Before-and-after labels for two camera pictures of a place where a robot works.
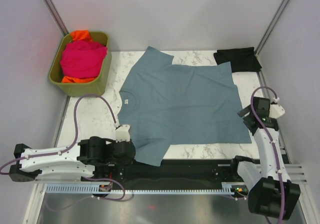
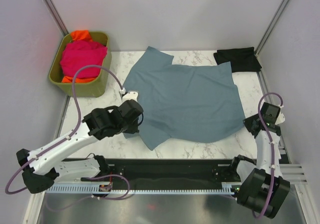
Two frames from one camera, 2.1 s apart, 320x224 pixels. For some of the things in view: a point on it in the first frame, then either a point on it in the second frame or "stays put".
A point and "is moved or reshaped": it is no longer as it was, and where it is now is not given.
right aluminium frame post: [285, 0] stays put
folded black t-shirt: [241, 59] stays put
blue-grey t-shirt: [164, 104] is moved or reshaped
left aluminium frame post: [51, 6] stays put
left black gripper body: [124, 162] to [130, 128]
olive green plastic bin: [97, 87] stays put
